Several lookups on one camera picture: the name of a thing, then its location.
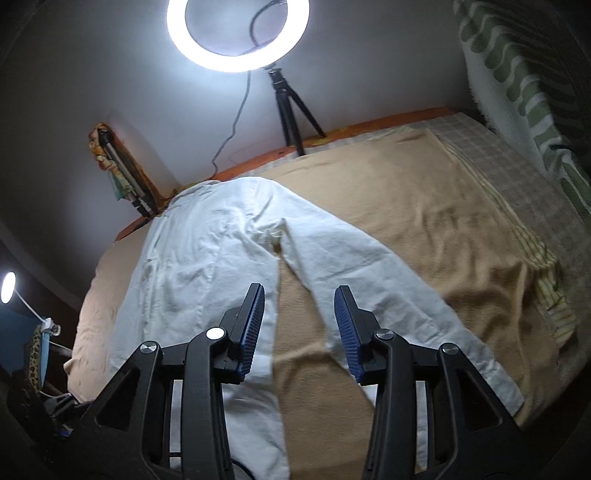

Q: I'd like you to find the black mini tripod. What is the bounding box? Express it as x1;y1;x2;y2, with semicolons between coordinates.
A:
265;67;327;157

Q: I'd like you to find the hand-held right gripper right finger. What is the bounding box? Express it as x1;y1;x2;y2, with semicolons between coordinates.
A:
334;285;518;480

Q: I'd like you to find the leopard print cloth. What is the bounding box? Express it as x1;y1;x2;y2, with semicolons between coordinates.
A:
23;325;47;393

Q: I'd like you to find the yellow striped sheet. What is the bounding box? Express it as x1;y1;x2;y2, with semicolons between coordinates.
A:
434;134;580;347

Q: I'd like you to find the folded metal stand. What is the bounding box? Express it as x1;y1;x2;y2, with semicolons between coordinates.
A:
99;131;157;216

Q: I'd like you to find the white button shirt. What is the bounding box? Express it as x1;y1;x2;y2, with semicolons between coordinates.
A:
107;176;525;480

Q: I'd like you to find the ring light cable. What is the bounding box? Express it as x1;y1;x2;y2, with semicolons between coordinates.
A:
211;0;284;181

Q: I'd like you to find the checked bedsheet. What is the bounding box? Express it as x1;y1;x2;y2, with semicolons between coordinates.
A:
318;113;591;370

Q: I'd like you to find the tan blanket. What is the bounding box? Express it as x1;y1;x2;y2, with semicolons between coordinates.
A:
64;127;561;480

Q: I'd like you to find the small white desk lamp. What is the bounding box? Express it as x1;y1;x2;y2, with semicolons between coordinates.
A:
0;271;61;337

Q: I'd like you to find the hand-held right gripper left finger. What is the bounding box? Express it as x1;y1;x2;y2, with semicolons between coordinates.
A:
78;283;266;480

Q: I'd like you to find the blue panel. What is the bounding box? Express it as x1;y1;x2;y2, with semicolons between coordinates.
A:
0;309;51;384

